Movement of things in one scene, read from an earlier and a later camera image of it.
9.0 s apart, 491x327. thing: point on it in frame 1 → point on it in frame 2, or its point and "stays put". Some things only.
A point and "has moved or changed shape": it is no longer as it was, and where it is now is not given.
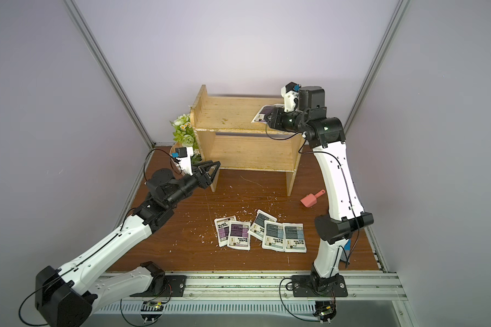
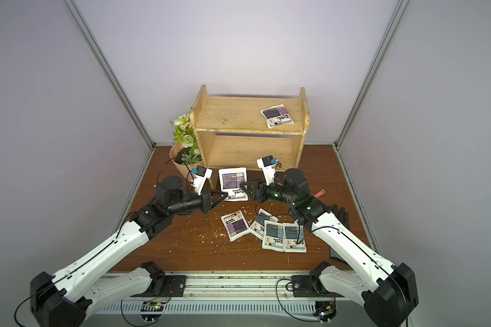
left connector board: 151,306 stays put
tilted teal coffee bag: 256,228 stays put
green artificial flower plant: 185,134 stays put
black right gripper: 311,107 → 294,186
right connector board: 325,310 stays put
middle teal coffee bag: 273,236 stays put
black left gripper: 198,179 → 204,200
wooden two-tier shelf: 224,134 stays put
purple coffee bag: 238,237 has moved or changed shape
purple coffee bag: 260,116 has moved or changed shape
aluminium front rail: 278,285 stays put
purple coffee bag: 222,225 → 231,180
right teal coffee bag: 294,238 stays put
